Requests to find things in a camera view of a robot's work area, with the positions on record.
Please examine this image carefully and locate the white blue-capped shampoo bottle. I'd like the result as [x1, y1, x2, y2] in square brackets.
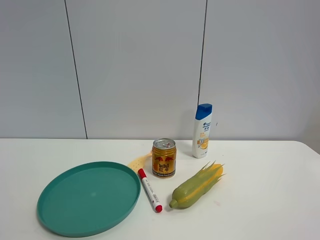
[192, 103, 213, 159]

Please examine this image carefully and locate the teal round plastic plate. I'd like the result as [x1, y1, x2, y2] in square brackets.
[36, 161, 141, 238]

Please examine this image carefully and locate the green yellow toy corn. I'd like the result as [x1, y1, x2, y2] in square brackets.
[169, 162, 224, 209]

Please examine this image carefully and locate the gold Red Bull can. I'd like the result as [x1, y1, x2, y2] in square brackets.
[152, 138, 177, 179]

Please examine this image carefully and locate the red and white marker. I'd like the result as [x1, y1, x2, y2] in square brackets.
[138, 168, 163, 213]

